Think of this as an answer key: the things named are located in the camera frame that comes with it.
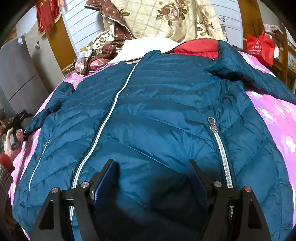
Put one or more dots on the teal quilted down jacket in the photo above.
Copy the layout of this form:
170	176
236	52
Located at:
161	120

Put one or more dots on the white folded cloth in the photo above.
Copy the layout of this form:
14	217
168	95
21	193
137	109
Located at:
137	48

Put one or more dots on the cream rose pattern quilt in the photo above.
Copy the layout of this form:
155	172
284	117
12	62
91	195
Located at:
176	20

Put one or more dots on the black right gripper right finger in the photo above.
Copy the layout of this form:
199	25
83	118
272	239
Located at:
229	213

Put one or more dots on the brown patterned quilt edge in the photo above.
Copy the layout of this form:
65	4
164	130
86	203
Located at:
107	44

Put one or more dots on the red garment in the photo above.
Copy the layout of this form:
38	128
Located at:
198	47

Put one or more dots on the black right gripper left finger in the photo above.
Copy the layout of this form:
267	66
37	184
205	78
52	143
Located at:
53	221

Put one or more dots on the person's left hand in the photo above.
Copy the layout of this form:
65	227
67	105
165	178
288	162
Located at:
13	143

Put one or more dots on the wooden shelf unit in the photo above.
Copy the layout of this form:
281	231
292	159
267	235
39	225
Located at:
284	54

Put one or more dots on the red hanging decoration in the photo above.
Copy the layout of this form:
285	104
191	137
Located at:
48	13

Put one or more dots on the grey cabinet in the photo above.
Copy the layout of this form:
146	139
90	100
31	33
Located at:
29	73

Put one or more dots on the red plastic bag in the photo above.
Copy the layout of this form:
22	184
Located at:
262	48

